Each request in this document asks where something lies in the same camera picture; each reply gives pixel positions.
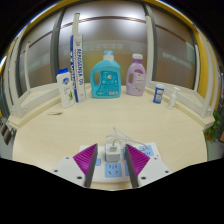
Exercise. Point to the white power strip blue sockets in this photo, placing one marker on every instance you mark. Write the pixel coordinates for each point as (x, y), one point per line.
(112, 170)

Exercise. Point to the brown padded chair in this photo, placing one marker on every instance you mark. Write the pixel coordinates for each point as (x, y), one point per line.
(6, 133)

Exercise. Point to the white bottle blue cap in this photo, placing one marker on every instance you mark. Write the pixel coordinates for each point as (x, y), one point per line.
(65, 88)

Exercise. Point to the teal detergent bottle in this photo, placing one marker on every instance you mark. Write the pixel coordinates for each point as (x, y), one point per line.
(106, 80)

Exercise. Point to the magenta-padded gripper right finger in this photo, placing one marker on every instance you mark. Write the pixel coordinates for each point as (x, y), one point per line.
(136, 160)

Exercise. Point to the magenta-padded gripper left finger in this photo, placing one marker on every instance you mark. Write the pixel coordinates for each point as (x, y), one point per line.
(87, 160)

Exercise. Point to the white metal frame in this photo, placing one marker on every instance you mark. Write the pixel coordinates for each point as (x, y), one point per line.
(186, 98)
(36, 96)

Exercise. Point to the potted green plant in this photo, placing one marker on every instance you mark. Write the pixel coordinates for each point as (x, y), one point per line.
(213, 128)

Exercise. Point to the purple detergent bottle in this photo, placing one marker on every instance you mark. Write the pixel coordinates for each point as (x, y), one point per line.
(136, 78)

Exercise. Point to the small white pump bottle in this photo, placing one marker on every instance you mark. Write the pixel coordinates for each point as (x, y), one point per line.
(172, 99)

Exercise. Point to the tall blue white box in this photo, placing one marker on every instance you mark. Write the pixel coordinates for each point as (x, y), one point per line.
(78, 66)

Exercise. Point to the small blue white canister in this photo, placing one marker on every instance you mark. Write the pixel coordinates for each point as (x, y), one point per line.
(158, 94)

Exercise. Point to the white charger block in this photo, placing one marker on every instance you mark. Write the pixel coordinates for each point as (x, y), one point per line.
(112, 153)

